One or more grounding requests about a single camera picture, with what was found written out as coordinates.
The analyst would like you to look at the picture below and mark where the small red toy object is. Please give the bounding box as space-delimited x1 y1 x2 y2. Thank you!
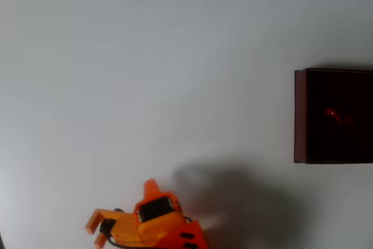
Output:
323 107 356 128

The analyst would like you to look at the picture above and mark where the dark brown open box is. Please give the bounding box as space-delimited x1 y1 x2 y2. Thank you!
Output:
294 68 373 164

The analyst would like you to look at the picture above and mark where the orange forked wrist bracket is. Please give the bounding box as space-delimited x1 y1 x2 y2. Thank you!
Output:
85 208 140 248

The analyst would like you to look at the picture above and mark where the black cable with plug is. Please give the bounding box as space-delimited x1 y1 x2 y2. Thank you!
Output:
99 219 140 247

